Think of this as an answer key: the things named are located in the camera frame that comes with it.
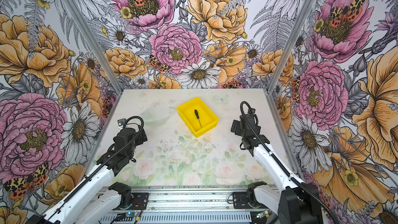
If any black handled screwdriver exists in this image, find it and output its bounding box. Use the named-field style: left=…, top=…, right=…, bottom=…
left=194, top=109, right=202, bottom=127

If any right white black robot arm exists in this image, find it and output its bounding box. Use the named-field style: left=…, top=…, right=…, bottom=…
left=231, top=114, right=323, bottom=224

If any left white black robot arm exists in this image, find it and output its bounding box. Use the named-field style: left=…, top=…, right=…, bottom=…
left=27, top=116, right=147, bottom=224

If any yellow plastic bin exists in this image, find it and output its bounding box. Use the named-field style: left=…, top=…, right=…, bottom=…
left=177, top=97, right=219, bottom=138

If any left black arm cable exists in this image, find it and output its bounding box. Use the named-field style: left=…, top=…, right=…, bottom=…
left=46, top=116, right=145, bottom=218

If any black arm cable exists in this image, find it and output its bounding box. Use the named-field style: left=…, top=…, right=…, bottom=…
left=239, top=101, right=341, bottom=224
left=46, top=116, right=145, bottom=218

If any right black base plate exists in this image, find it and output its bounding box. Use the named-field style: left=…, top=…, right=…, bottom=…
left=232, top=192, right=258, bottom=209

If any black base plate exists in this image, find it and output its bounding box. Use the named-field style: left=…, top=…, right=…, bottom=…
left=116, top=192, right=149, bottom=210
left=232, top=192, right=258, bottom=209

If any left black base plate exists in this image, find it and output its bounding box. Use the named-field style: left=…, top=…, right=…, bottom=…
left=116, top=192, right=149, bottom=210

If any aluminium mounting rail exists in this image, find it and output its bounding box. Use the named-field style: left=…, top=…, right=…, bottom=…
left=93, top=186, right=280, bottom=214

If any white vented cable duct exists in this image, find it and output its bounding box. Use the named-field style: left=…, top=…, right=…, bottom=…
left=96, top=211, right=252, bottom=224

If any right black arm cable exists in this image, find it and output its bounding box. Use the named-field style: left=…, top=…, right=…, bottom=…
left=239, top=101, right=341, bottom=224

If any left aluminium corner post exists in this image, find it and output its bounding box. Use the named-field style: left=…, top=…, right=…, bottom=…
left=46, top=0, right=123, bottom=95

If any aluminium corner post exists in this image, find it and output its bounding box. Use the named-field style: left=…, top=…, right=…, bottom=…
left=46, top=0, right=123, bottom=95
left=267, top=0, right=330, bottom=94

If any right aluminium corner post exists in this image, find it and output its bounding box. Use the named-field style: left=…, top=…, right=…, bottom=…
left=267, top=0, right=330, bottom=94

